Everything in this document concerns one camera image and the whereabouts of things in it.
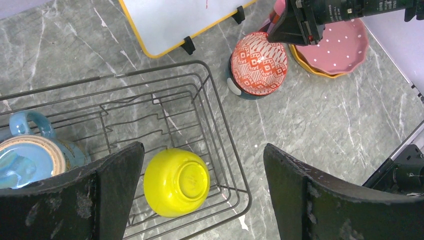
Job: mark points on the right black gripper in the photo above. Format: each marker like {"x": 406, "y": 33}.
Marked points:
{"x": 303, "y": 21}

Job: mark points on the small pink bottle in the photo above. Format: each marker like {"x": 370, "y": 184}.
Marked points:
{"x": 275, "y": 14}

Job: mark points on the pink polka dot plate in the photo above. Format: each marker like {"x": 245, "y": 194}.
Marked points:
{"x": 343, "y": 48}

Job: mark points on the yellow polka dot plate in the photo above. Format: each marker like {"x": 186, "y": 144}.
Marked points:
{"x": 298, "y": 58}

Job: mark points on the teal white dotted bowl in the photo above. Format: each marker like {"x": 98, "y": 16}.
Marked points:
{"x": 236, "y": 89}

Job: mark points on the grey wire dish rack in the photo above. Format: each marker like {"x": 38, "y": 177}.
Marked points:
{"x": 173, "y": 106}

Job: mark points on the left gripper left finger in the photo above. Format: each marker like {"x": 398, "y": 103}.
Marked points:
{"x": 92, "y": 202}

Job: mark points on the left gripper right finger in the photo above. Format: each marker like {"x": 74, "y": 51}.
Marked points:
{"x": 310, "y": 204}

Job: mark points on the yellow-green bowl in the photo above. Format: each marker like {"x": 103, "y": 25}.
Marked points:
{"x": 176, "y": 182}

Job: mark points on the blue butterfly mug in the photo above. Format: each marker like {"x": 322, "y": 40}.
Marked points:
{"x": 35, "y": 152}

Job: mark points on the whiteboard with yellow frame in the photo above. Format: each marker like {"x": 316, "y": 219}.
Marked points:
{"x": 161, "y": 26}

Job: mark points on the black base frame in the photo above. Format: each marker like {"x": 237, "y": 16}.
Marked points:
{"x": 403, "y": 175}

